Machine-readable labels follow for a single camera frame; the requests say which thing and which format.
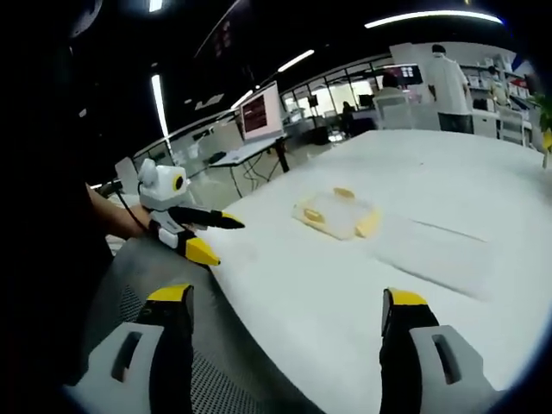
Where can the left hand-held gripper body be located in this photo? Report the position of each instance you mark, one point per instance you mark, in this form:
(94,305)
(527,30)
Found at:
(161,185)

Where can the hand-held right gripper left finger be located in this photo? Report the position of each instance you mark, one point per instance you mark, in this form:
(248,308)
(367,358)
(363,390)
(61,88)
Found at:
(170,345)

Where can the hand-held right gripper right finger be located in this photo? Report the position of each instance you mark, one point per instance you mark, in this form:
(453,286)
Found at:
(403,345)

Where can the clear plastic container yellow clips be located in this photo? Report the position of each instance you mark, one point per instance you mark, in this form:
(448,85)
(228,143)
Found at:
(336,213)

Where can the white desk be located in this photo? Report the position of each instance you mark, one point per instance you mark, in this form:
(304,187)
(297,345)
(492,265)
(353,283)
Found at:
(246,153)

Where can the long ceiling light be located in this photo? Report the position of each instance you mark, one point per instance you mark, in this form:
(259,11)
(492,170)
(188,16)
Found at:
(159,105)
(431,18)
(296,60)

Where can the white sheet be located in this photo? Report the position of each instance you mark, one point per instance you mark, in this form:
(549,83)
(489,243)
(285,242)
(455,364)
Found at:
(435,254)

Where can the large monitor screen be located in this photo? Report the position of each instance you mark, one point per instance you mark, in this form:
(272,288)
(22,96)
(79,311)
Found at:
(261,114)

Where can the person's dark clothing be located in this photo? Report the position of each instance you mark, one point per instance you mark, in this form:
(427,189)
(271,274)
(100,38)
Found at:
(43,194)

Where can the green plant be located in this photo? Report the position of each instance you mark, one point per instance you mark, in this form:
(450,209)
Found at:
(544,125)

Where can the white shelf unit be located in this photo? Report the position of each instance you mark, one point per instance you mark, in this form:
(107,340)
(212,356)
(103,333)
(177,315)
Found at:
(500,86)

